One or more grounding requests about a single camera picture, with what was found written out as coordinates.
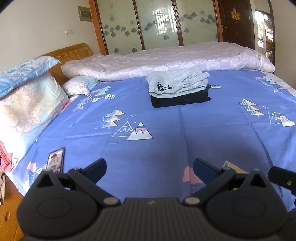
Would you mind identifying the white wall switch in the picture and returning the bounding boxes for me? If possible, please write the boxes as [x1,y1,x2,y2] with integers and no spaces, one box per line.
[64,28,74,35]

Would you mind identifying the blue patterned bed sheet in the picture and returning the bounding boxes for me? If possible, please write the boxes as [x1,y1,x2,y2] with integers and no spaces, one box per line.
[12,70,295,200]

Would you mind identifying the small lilac pillow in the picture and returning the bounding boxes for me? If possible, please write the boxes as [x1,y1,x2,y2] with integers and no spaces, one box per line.
[62,76,100,96]

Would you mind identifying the lilac floral quilt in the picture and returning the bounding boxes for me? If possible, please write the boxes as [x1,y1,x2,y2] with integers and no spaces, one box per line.
[61,41,275,82]

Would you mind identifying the dark brown door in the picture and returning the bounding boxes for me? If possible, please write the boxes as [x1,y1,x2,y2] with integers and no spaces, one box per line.
[218,0,255,49]

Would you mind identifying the folded black garment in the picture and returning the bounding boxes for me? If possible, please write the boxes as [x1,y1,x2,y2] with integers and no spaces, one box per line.
[151,84,211,108]

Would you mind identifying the wooden headboard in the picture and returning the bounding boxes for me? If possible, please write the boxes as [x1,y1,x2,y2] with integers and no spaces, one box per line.
[44,43,93,86]

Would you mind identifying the glass sliding wardrobe doors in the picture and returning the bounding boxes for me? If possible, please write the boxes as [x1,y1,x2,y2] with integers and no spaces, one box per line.
[89,0,221,55]

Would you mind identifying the pastel floral pillow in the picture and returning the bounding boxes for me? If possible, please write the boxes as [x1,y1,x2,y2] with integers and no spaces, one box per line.
[1,72,68,166]

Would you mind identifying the grey pants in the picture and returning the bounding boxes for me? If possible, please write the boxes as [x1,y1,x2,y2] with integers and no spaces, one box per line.
[146,67,210,98]

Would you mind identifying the blue floral pillow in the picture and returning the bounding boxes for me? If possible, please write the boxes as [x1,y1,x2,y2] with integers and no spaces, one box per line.
[1,56,61,98]

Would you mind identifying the black smartphone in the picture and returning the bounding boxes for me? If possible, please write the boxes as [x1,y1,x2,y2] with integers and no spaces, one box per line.
[47,148,65,173]

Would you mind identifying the wall electrical panel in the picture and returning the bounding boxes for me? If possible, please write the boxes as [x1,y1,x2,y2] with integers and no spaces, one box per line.
[78,6,92,22]

